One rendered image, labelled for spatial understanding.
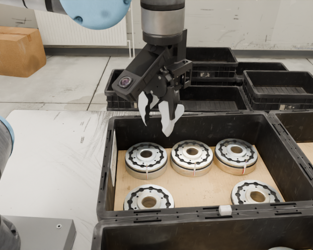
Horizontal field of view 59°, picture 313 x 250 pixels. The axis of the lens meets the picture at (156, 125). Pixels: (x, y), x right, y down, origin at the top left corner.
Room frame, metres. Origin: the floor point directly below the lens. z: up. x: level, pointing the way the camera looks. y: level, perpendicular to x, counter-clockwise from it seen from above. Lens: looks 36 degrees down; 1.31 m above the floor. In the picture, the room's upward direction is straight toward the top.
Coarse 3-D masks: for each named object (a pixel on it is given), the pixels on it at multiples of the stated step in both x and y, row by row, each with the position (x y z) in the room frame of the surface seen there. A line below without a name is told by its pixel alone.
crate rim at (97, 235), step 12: (156, 216) 0.28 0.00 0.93; (168, 216) 0.28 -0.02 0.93; (180, 216) 0.28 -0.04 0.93; (192, 216) 0.28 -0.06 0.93; (204, 216) 0.28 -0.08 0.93; (216, 216) 0.28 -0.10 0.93; (228, 216) 0.28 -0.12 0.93; (240, 216) 0.28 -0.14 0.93; (252, 216) 0.28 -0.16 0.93; (264, 216) 0.28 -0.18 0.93; (276, 216) 0.28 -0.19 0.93; (288, 216) 0.28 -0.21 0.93; (300, 216) 0.28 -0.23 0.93; (312, 216) 0.28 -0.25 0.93; (96, 228) 0.26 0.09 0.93; (108, 228) 0.26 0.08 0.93; (96, 240) 0.24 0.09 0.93
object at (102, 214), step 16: (224, 112) 0.59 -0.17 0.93; (240, 112) 0.59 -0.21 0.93; (256, 112) 0.59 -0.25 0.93; (112, 128) 0.52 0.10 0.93; (272, 128) 0.52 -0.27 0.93; (288, 144) 0.46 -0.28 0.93; (304, 176) 0.37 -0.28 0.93; (96, 208) 0.30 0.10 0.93; (160, 208) 0.30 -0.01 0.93; (176, 208) 0.30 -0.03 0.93; (192, 208) 0.30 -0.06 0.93; (208, 208) 0.30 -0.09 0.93; (240, 208) 0.30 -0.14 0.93; (256, 208) 0.30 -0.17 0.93; (272, 208) 0.30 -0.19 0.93; (288, 208) 0.30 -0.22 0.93
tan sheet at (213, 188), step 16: (128, 176) 0.46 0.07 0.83; (160, 176) 0.46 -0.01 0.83; (176, 176) 0.46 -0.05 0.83; (208, 176) 0.46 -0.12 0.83; (224, 176) 0.46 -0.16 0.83; (240, 176) 0.46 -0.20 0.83; (256, 176) 0.46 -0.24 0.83; (128, 192) 0.41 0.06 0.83; (176, 192) 0.41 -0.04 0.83; (192, 192) 0.41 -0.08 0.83; (208, 192) 0.41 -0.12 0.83; (224, 192) 0.41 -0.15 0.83
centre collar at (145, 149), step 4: (144, 148) 0.52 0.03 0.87; (148, 148) 0.52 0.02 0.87; (140, 152) 0.51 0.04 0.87; (152, 152) 0.51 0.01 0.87; (136, 156) 0.50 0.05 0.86; (140, 156) 0.49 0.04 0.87; (152, 156) 0.49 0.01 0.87; (140, 160) 0.48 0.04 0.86; (144, 160) 0.48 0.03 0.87; (148, 160) 0.48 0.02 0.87; (152, 160) 0.48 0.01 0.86
